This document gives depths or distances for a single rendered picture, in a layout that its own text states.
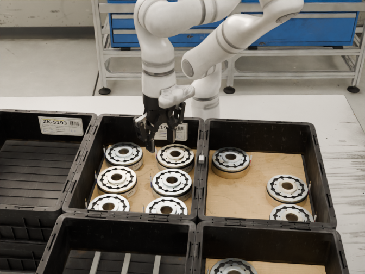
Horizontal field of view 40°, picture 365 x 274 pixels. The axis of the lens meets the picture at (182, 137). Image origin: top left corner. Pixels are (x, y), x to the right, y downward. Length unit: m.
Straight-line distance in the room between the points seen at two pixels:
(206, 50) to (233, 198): 0.41
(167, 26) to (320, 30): 2.36
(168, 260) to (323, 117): 0.95
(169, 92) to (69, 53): 2.93
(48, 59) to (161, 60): 2.89
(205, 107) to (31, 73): 2.31
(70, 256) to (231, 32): 0.66
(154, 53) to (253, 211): 0.48
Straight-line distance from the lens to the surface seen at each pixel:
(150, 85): 1.06
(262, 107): 1.90
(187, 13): 1.02
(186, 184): 1.28
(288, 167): 1.41
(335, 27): 3.30
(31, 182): 1.39
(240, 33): 1.27
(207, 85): 1.55
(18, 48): 4.13
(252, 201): 1.29
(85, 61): 3.80
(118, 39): 3.20
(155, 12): 0.98
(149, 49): 1.04
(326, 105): 1.96
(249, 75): 3.31
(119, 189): 1.27
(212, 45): 1.37
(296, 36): 3.26
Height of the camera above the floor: 1.70
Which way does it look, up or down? 36 degrees down
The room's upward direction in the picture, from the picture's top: straight up
